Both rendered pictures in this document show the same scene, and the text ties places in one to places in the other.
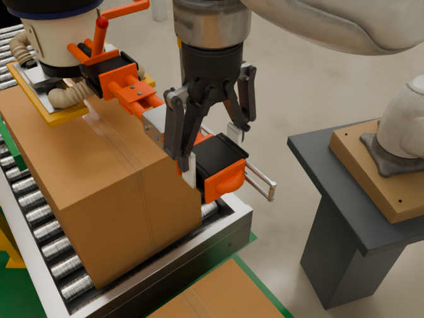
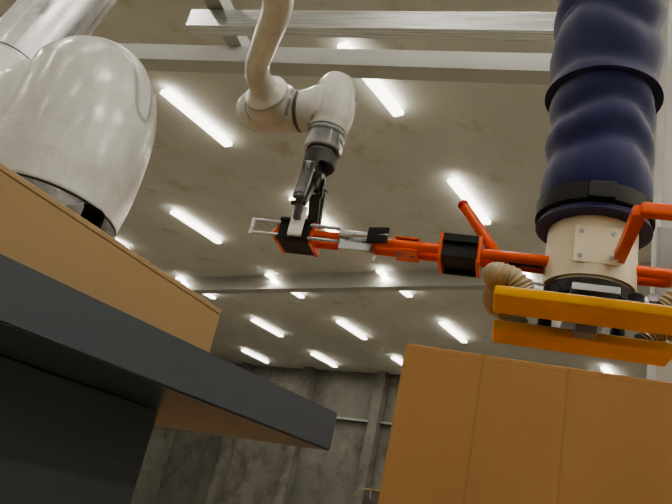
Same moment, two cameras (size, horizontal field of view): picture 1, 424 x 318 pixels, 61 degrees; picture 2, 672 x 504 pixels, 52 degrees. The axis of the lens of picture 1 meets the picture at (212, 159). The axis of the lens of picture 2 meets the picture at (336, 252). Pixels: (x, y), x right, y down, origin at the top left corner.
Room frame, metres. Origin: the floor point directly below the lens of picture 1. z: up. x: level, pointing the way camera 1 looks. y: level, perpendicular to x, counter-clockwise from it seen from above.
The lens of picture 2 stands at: (1.57, -0.73, 0.64)
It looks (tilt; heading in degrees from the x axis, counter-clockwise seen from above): 22 degrees up; 144
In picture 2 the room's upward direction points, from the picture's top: 13 degrees clockwise
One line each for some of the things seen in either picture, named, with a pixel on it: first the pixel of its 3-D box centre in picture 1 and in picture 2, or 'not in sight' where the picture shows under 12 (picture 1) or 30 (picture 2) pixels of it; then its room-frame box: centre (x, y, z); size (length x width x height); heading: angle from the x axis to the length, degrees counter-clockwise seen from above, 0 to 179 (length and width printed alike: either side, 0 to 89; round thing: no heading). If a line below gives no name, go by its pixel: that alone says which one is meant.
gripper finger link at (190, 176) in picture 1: (188, 166); not in sight; (0.38, 0.04, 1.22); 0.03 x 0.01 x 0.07; 37
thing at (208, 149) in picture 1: (209, 167); (299, 238); (0.40, 0.00, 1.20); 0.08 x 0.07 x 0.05; 38
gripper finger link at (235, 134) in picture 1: (233, 143); (297, 221); (0.43, -0.04, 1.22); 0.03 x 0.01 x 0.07; 37
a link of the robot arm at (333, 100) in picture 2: not in sight; (328, 104); (0.40, -0.01, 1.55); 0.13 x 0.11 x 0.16; 31
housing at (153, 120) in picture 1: (166, 126); (357, 246); (0.51, 0.08, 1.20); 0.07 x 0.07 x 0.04; 38
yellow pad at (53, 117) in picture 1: (42, 81); (579, 335); (0.81, 0.44, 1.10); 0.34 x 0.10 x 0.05; 38
